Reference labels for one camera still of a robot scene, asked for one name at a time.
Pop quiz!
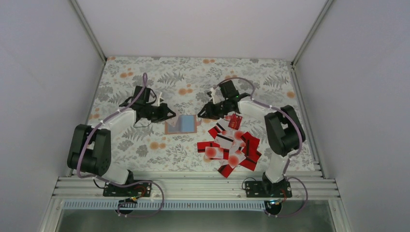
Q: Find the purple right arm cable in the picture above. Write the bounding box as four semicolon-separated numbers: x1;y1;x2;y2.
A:
213;77;309;218

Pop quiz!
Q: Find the perforated grey cable duct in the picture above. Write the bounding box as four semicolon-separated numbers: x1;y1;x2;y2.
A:
62;199;265;211

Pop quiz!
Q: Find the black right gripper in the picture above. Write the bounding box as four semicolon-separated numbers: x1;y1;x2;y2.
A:
198;99;230;120

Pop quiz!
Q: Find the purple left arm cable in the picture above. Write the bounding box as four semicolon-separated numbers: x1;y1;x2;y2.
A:
75;72;164;218

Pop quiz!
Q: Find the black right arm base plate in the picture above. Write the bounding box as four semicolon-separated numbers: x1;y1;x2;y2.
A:
244;179;293;198

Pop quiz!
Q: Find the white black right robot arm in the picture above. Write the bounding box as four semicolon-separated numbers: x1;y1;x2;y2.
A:
198;97;306;197

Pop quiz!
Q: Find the red card bottom of pile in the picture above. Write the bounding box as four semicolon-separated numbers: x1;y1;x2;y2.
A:
218;164;235;178

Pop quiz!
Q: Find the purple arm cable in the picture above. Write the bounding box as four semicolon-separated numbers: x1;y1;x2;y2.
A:
213;77;309;218
75;72;164;218

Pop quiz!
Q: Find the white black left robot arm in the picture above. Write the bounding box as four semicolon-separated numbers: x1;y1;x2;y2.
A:
67;103;176;196

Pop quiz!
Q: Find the floral patterned table mat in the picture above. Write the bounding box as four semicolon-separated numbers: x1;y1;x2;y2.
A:
89;57;299;172

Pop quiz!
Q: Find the red card with gold print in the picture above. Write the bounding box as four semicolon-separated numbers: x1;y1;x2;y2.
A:
228;114;243;130

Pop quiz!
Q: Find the tan leather card holder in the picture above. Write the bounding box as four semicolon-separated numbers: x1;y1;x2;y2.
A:
164;115;197;134

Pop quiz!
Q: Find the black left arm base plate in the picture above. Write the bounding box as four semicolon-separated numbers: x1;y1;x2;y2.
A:
103;182;152;198

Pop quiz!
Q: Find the aluminium rail frame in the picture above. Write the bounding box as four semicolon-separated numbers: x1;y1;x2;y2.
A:
52;171;340;200

